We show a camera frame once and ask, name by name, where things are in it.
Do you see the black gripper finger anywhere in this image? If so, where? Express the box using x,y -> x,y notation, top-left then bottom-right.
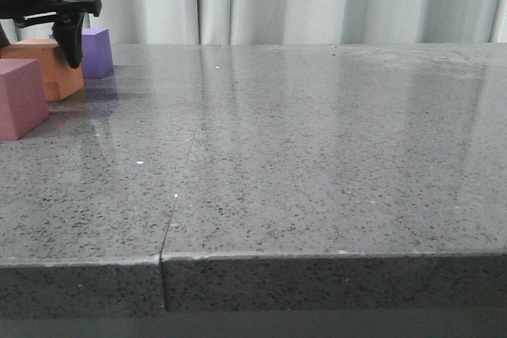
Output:
51,12 -> 85,69
0,25 -> 10,47

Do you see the orange foam cube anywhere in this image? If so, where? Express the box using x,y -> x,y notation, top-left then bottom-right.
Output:
1,39 -> 85,101

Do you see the purple foam cube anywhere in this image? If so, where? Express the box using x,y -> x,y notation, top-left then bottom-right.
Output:
48,28 -> 115,80

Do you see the pink foam cube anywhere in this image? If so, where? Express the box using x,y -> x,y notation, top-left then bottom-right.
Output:
1,59 -> 49,141

